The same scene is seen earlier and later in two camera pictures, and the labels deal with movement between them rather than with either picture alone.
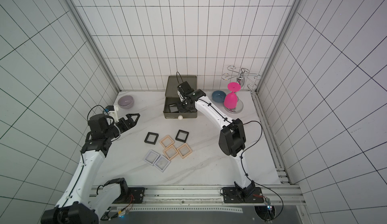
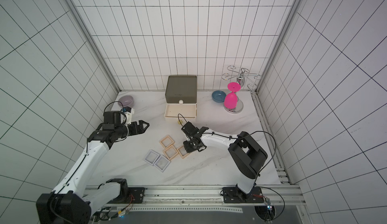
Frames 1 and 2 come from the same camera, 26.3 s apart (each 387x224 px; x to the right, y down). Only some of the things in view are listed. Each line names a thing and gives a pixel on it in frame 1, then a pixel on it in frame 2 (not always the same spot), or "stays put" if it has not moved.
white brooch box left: (151, 157) stays put
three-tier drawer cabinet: (172, 98) stays put
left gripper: (130, 120) -> (135, 130)
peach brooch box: (184, 150) stays put
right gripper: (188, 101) -> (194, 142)
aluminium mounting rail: (190, 199) stays put
